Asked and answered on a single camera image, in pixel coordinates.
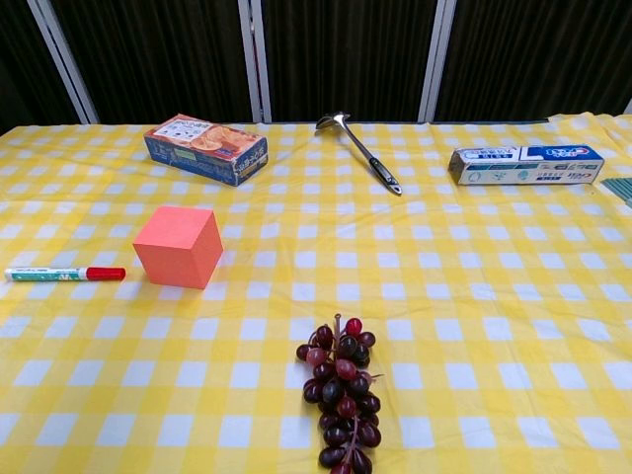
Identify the orange and blue biscuit box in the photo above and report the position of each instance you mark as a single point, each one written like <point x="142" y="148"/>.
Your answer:
<point x="207" y="148"/>

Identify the stainless steel ladle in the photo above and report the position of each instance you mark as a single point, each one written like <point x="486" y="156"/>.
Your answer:
<point x="375" y="163"/>

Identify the grey partition frame post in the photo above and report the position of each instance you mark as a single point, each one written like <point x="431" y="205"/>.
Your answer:
<point x="257" y="74"/>
<point x="64" y="59"/>
<point x="629" y="106"/>
<point x="434" y="64"/>

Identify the dark red grape bunch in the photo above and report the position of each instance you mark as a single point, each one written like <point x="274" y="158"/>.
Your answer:
<point x="340" y="390"/>

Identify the white and blue toothpaste box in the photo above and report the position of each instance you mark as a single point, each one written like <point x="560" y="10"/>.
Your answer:
<point x="523" y="165"/>

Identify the teal plastic hand brush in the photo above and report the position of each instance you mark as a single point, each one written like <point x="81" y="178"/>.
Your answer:
<point x="622" y="190"/>

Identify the yellow white checkered tablecloth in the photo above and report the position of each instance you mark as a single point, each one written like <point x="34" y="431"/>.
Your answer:
<point x="444" y="296"/>

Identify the orange-red paper cube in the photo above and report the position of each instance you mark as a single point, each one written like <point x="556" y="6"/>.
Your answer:
<point x="173" y="247"/>

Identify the red-capped white marker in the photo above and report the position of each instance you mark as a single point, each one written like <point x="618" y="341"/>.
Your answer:
<point x="49" y="274"/>

